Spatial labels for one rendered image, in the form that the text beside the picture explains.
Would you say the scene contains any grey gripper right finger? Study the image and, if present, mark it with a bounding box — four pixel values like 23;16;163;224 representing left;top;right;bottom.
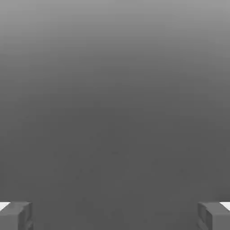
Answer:
197;201;230;230

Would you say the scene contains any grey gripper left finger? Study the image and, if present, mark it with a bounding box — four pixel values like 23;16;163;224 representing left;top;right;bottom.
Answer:
0;201;34;230

